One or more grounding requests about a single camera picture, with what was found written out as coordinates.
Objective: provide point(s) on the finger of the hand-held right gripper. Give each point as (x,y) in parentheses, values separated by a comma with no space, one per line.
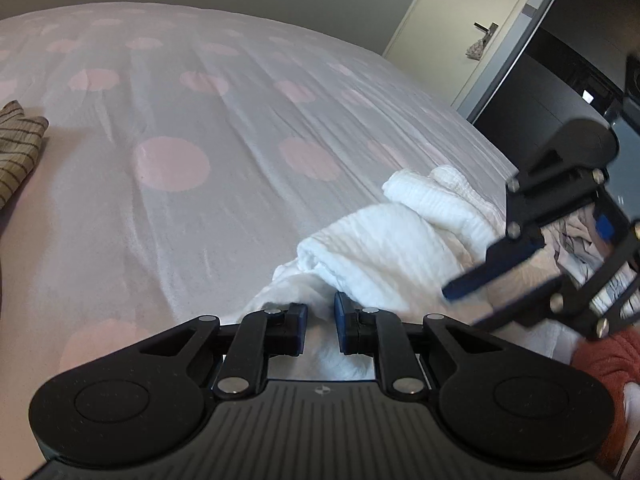
(530,305)
(480,276)

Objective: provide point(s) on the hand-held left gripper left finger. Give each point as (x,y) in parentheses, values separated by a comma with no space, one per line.
(299,327)

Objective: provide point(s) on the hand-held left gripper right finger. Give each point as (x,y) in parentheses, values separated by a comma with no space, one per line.
(342,321)

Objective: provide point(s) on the white towel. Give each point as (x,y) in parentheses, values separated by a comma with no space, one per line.
(390,250)

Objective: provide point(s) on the patterned grey white cloth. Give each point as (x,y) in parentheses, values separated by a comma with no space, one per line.
(580,250)

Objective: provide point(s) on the person's orange clothing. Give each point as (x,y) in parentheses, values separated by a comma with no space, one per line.
(610,390)

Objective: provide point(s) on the small hanging pouch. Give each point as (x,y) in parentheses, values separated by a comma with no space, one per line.
(476,47)

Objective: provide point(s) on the white door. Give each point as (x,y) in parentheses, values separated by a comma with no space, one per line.
(440,5)

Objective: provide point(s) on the pink polka dot bed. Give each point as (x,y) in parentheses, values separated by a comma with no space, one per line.
(165,105)

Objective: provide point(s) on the brown striped cloth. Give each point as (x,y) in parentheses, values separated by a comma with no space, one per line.
(17,152)

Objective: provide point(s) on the grey door frame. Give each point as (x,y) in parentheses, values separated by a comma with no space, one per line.
(510,40)

